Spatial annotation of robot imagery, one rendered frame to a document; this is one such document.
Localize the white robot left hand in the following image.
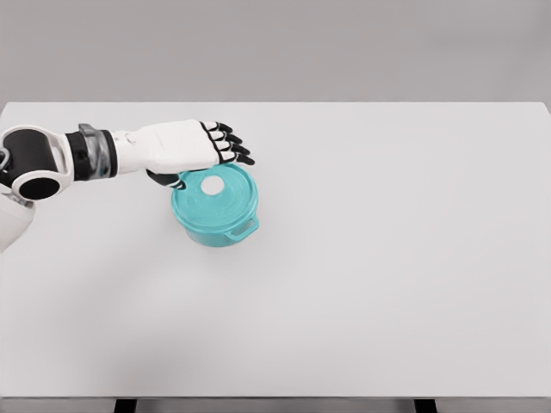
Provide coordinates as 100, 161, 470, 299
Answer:
140, 119, 256, 191

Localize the teal pot lid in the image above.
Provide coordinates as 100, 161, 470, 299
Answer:
170, 162, 258, 233

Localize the teal pot with handle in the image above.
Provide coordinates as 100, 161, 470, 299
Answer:
173, 188, 261, 250

